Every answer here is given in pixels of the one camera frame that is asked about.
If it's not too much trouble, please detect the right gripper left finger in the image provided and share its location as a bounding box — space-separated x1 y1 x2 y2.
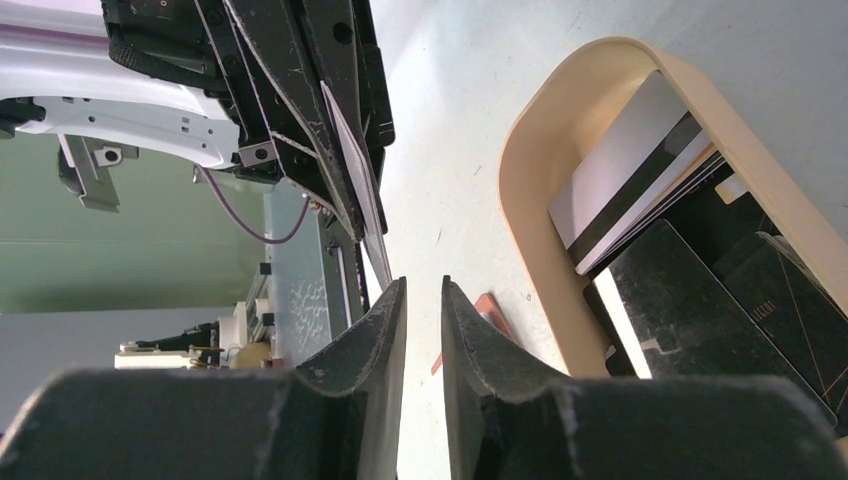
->
1 278 407 479

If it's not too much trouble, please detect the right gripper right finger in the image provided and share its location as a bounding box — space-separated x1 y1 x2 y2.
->
441 274 848 480

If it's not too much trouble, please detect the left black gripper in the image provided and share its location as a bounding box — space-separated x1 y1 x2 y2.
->
101 1 395 240

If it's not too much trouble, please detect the brown leather card holder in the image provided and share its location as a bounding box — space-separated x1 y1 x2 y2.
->
441 279 534 392

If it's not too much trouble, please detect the white card black stripe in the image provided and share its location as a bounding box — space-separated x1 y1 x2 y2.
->
319 80 393 290

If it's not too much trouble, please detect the beige oval card tray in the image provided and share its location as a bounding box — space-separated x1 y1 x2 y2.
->
498 37 847 378

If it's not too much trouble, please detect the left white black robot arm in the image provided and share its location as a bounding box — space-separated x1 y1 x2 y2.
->
1 1 395 241

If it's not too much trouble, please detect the black gold lined card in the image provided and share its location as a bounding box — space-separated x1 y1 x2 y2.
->
712 231 847 418

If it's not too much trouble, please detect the white striped card in tray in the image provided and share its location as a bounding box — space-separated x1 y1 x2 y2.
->
548 71 725 275

